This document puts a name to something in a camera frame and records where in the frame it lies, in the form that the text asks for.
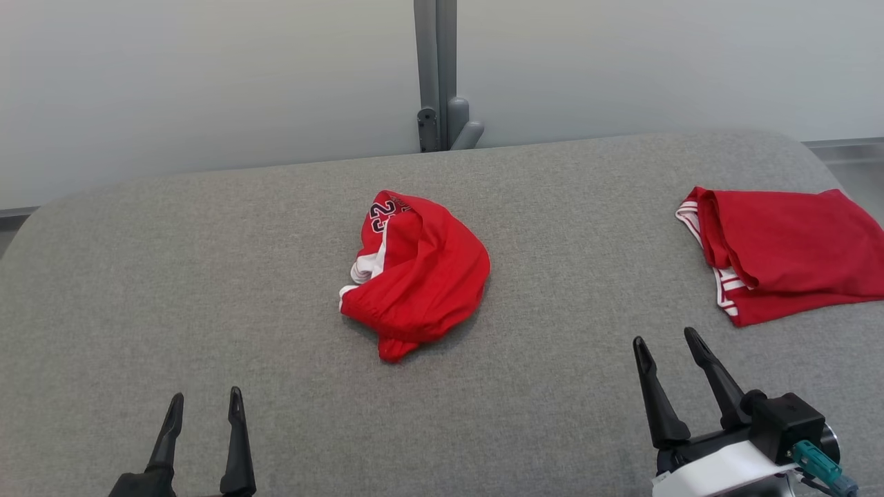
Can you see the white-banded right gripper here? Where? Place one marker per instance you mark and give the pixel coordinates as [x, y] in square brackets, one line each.
[718, 469]

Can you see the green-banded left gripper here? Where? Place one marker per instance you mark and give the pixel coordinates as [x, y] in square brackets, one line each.
[141, 485]

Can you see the red basketball jersey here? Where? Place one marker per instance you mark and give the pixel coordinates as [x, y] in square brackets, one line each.
[794, 248]

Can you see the red basketball shorts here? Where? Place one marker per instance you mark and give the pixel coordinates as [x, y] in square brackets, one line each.
[428, 283]

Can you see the grey fabric sofa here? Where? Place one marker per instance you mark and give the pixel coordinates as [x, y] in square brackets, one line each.
[207, 310]

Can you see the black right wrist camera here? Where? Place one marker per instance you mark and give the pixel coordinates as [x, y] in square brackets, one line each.
[787, 421]

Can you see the teal right camera connector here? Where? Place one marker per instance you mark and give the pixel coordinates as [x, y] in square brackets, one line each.
[822, 469]

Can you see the dark grey hinge bracket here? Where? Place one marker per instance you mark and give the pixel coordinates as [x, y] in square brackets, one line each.
[428, 131]

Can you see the grey vertical metal post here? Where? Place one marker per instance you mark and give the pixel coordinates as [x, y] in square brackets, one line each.
[435, 55]

